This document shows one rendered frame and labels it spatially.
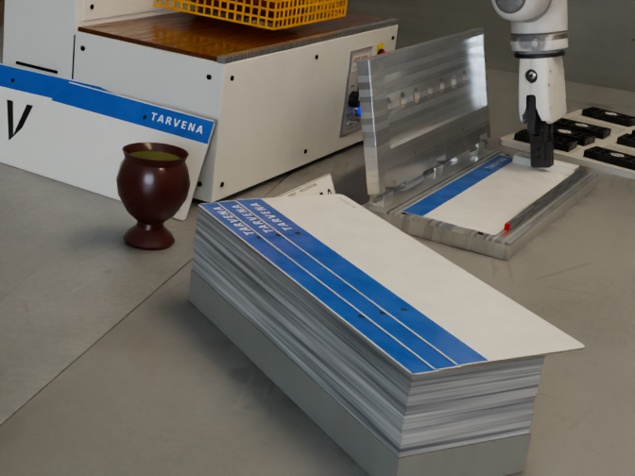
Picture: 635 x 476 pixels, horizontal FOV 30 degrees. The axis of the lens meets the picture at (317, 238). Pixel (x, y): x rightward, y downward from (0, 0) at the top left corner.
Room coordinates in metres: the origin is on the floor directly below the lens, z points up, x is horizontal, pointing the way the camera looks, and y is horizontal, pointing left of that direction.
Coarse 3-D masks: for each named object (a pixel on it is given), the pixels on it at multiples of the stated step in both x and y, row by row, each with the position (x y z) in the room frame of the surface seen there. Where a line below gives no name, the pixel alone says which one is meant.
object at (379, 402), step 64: (256, 256) 1.03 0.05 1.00; (256, 320) 1.02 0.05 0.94; (320, 320) 0.92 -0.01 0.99; (320, 384) 0.91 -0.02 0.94; (384, 384) 0.83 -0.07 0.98; (448, 384) 0.82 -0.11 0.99; (512, 384) 0.85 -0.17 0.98; (384, 448) 0.82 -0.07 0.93; (448, 448) 0.83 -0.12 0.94; (512, 448) 0.86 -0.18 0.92
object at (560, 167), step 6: (516, 156) 1.80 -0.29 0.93; (522, 156) 1.80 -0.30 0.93; (528, 156) 1.81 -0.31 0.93; (516, 162) 1.80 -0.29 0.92; (522, 162) 1.79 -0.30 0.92; (528, 162) 1.79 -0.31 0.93; (558, 162) 1.79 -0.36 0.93; (564, 162) 1.79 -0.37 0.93; (540, 168) 1.78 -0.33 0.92; (546, 168) 1.78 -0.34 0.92; (552, 168) 1.77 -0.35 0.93; (558, 168) 1.77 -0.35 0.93; (564, 168) 1.76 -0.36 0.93; (570, 168) 1.76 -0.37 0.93; (576, 168) 1.77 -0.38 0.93; (564, 174) 1.76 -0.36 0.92; (570, 174) 1.76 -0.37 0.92
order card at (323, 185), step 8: (328, 176) 1.46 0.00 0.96; (304, 184) 1.40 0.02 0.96; (312, 184) 1.42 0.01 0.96; (320, 184) 1.44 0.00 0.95; (328, 184) 1.45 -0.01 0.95; (288, 192) 1.36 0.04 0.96; (296, 192) 1.38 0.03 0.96; (304, 192) 1.40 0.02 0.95; (312, 192) 1.41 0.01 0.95; (320, 192) 1.43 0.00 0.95; (328, 192) 1.45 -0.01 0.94
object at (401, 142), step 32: (480, 32) 1.86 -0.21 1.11; (384, 64) 1.55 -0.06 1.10; (416, 64) 1.65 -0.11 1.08; (448, 64) 1.76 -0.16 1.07; (480, 64) 1.87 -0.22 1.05; (384, 96) 1.51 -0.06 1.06; (416, 96) 1.65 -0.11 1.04; (448, 96) 1.74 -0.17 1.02; (480, 96) 1.87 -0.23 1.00; (384, 128) 1.50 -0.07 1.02; (416, 128) 1.62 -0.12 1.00; (448, 128) 1.70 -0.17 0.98; (480, 128) 1.83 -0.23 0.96; (384, 160) 1.49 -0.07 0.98; (416, 160) 1.58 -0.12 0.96; (384, 192) 1.48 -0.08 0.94
